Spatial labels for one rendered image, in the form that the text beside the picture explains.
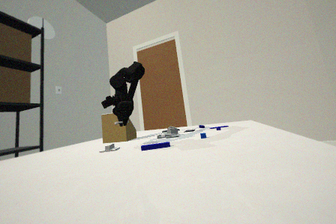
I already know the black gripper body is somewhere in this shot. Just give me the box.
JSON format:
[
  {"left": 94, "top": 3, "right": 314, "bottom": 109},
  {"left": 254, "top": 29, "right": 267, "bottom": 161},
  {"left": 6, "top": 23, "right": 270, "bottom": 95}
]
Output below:
[{"left": 112, "top": 92, "right": 134, "bottom": 113}]

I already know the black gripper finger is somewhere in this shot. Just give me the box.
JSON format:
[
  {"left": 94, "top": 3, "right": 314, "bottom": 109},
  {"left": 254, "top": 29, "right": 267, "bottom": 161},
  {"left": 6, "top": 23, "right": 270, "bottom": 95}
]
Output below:
[
  {"left": 118, "top": 109, "right": 132, "bottom": 126},
  {"left": 113, "top": 112, "right": 123, "bottom": 127}
]

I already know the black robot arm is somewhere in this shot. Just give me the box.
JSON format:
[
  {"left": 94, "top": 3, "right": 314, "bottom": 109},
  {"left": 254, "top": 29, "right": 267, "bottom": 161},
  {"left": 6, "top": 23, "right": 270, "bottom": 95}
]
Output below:
[{"left": 101, "top": 61, "right": 145, "bottom": 109}]

